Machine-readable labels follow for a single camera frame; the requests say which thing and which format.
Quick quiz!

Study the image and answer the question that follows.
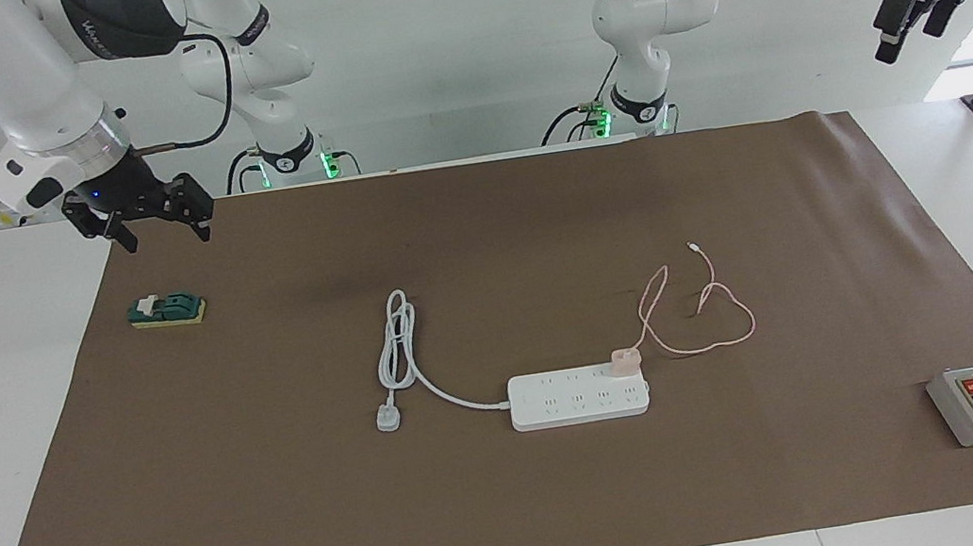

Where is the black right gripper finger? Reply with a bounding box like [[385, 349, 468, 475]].
[[160, 168, 220, 250], [59, 185, 141, 264]]

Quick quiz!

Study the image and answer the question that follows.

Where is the pink charging cable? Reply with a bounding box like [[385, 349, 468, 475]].
[[621, 233, 761, 364]]

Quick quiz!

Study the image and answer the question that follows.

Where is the white power strip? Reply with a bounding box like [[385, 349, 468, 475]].
[[505, 357, 654, 434]]

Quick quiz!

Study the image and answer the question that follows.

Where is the pink charger adapter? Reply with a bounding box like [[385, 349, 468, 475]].
[[609, 344, 645, 378]]

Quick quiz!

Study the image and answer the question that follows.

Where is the brown table mat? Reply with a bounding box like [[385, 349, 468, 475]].
[[0, 89, 973, 546]]

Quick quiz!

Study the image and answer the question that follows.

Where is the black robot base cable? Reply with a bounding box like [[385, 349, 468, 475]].
[[220, 145, 271, 196], [536, 95, 620, 149]]

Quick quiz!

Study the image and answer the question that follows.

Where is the white wall outlet box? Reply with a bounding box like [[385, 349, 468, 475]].
[[0, 176, 66, 230]]

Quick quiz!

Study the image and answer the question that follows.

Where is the green knife switch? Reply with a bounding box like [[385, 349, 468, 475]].
[[124, 288, 211, 336]]

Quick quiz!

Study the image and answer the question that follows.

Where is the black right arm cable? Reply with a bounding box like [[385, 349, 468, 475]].
[[120, 28, 243, 157]]

